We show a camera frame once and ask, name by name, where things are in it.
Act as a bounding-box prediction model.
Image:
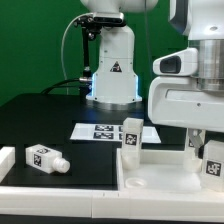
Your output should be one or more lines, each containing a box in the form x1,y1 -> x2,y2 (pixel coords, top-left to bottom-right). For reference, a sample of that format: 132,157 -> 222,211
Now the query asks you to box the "white front fence bar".
0,187 -> 224,223

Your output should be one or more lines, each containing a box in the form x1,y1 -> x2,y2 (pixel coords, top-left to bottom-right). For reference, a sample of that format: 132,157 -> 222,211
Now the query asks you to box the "white fence bar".
0,147 -> 15,183
0,187 -> 224,223

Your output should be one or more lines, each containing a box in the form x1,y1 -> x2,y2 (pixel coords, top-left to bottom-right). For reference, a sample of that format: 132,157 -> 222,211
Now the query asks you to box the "grey camera on black stand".
73,11 -> 127,98

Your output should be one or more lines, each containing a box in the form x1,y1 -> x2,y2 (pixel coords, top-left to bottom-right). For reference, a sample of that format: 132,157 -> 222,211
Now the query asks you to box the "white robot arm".
148,0 -> 224,156

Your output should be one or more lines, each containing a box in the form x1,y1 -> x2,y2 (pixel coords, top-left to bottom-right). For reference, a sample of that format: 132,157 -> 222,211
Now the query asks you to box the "white left fence bar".
0,147 -> 15,183

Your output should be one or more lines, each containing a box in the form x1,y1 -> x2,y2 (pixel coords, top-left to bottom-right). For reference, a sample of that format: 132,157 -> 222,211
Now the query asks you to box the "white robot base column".
80,0 -> 158,107

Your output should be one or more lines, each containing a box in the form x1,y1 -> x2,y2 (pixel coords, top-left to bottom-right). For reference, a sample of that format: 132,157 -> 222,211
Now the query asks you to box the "white marker sheet with tags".
70,123 -> 161,143

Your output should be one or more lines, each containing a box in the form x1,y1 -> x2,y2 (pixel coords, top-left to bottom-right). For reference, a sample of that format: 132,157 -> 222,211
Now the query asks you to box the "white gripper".
148,48 -> 224,157

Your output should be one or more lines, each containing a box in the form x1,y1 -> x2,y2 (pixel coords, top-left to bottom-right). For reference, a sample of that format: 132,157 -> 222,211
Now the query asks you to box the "grey camera cable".
60,12 -> 94,96

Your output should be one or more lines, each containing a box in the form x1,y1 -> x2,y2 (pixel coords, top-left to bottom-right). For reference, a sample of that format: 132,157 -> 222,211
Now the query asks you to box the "black cable on table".
40,79 -> 88,96

